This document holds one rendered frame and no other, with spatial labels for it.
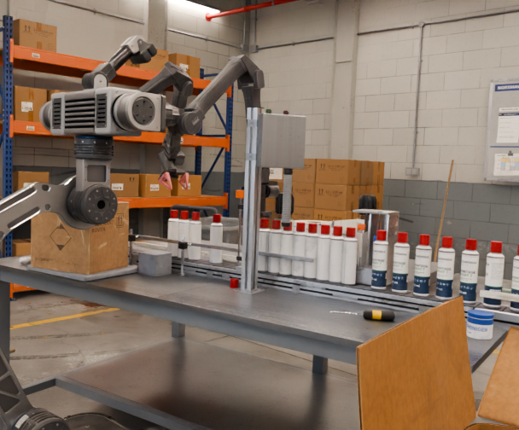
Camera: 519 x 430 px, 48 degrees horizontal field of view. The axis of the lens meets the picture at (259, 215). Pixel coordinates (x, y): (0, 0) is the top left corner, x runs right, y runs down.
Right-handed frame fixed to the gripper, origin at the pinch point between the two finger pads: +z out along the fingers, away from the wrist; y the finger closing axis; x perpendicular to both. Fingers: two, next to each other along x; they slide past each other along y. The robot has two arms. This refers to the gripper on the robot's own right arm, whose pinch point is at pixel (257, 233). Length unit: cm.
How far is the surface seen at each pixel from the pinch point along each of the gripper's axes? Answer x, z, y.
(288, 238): 8.4, -0.6, -20.1
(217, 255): 8.0, 9.8, 14.5
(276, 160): 19.6, -29.5, -20.7
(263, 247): 9.1, 4.0, -9.1
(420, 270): 8, 5, -71
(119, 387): 10, 79, 70
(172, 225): 8.8, -0.7, 38.5
